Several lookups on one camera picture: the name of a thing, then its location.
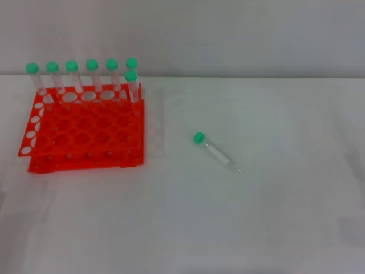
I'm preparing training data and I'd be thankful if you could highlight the green-capped clear test tube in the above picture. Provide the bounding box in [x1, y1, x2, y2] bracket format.
[124, 70, 141, 104]
[65, 59, 84, 93]
[125, 57, 139, 72]
[25, 62, 47, 95]
[46, 61, 66, 94]
[86, 58, 103, 92]
[106, 58, 121, 91]
[193, 131, 242, 174]

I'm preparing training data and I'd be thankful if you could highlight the orange plastic test tube rack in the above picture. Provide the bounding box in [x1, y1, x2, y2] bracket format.
[17, 83, 146, 174]

